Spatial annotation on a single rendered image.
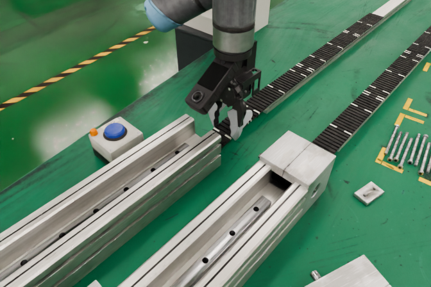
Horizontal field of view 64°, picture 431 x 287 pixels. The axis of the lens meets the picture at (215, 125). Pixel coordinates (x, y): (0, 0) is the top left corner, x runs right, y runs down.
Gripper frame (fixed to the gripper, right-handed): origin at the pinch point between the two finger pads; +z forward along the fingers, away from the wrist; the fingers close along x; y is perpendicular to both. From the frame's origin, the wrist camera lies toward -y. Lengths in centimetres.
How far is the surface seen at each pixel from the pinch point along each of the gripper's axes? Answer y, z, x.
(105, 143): -21.3, -3.7, 12.1
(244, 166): -3.4, 2.3, -8.7
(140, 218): -26.5, -0.9, -4.8
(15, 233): -42.2, -6.2, 3.2
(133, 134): -16.0, -3.7, 10.1
